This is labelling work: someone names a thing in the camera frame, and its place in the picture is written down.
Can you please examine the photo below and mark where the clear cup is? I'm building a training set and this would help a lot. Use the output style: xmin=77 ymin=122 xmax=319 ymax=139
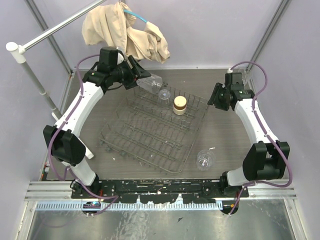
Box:
xmin=196 ymin=149 xmax=216 ymax=171
xmin=136 ymin=74 xmax=163 ymax=95

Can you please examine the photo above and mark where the beige cloth garment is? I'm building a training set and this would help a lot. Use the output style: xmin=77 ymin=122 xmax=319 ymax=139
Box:
xmin=81 ymin=1 xmax=171 ymax=64

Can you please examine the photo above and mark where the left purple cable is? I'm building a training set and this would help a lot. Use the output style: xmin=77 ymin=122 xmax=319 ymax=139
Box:
xmin=47 ymin=54 xmax=121 ymax=216

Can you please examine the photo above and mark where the aluminium frame rail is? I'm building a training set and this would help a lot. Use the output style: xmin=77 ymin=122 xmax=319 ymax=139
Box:
xmin=24 ymin=181 xmax=297 ymax=201

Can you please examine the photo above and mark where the clear tall corner glass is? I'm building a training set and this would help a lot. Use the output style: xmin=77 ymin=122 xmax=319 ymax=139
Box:
xmin=235 ymin=67 xmax=251 ymax=85

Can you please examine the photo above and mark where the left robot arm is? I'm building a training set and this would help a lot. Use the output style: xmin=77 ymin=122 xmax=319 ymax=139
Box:
xmin=43 ymin=47 xmax=151 ymax=198

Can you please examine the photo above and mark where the beige brown travel cup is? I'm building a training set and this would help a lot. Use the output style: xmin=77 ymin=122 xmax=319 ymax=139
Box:
xmin=172 ymin=95 xmax=187 ymax=116

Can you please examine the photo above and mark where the clear tumbler from corner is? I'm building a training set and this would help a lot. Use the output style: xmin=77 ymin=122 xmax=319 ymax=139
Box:
xmin=157 ymin=89 xmax=171 ymax=106

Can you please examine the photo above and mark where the grey wire dish rack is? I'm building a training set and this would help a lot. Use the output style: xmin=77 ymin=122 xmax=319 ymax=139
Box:
xmin=99 ymin=83 xmax=208 ymax=175

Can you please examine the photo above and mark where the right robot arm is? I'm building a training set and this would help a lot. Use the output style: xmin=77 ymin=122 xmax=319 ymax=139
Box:
xmin=208 ymin=70 xmax=290 ymax=197

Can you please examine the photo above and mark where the teal clothes hanger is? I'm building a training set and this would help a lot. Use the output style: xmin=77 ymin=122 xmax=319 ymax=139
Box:
xmin=123 ymin=9 xmax=148 ymax=23

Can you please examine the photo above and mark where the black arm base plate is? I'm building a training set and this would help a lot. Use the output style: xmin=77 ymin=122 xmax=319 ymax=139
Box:
xmin=71 ymin=178 xmax=250 ymax=205

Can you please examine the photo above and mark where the metal garment rail stand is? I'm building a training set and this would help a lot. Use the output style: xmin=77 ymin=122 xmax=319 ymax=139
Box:
xmin=5 ymin=0 xmax=108 ymax=160

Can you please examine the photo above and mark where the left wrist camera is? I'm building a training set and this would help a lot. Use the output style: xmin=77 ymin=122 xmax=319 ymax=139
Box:
xmin=117 ymin=50 xmax=125 ymax=65

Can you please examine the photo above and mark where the grey slotted cable duct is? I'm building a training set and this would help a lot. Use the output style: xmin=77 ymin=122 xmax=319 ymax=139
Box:
xmin=35 ymin=200 xmax=223 ymax=211

